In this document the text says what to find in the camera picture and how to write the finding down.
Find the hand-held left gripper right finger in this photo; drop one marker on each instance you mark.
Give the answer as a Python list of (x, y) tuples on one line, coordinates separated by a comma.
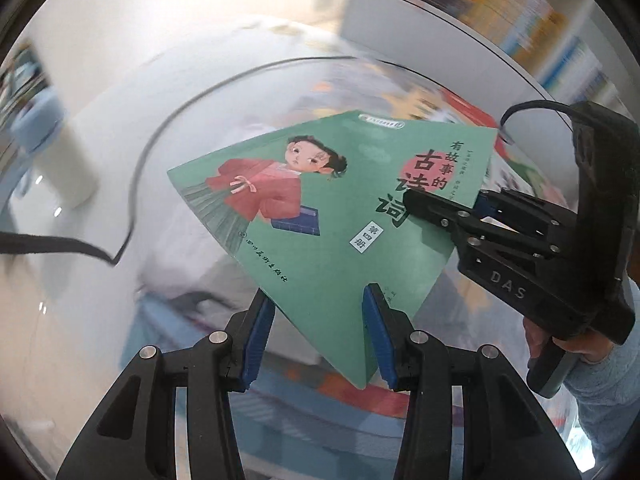
[(380, 335)]

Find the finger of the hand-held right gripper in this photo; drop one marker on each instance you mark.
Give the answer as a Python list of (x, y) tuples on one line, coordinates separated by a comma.
[(435, 209), (530, 215)]

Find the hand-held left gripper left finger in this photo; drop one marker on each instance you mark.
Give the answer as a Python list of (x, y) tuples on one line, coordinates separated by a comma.
[(257, 345)]

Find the teal girl cover book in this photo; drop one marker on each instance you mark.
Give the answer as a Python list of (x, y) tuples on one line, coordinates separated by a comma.
[(325, 210)]

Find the row of blue white books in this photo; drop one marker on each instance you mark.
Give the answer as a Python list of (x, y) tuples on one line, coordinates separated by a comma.
[(575, 70)]

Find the row of yellow orange books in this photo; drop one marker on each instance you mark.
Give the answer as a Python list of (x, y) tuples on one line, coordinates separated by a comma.
[(520, 5)]

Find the person's right hand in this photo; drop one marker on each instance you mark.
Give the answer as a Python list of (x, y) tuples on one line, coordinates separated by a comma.
[(580, 346)]

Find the red bordered picture book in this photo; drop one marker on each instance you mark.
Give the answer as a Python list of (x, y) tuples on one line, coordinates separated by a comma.
[(530, 175)]

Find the white bookshelf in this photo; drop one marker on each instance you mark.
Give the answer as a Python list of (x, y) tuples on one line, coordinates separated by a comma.
[(400, 25)]

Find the pale blue flowers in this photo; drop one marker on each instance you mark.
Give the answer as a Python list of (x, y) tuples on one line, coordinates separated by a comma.
[(37, 120)]

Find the white wall vent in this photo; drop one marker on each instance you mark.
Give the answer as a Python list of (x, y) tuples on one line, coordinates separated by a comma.
[(327, 0)]

